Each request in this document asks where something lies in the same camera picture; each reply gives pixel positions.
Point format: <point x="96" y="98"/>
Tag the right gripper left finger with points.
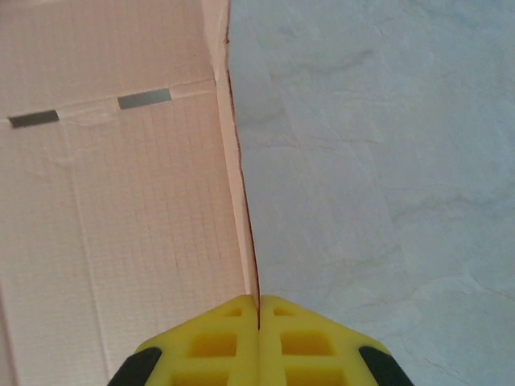
<point x="213" y="346"/>

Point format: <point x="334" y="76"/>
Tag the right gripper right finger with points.
<point x="306" y="346"/>

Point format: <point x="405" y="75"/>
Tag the pink paper box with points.
<point x="120" y="201"/>

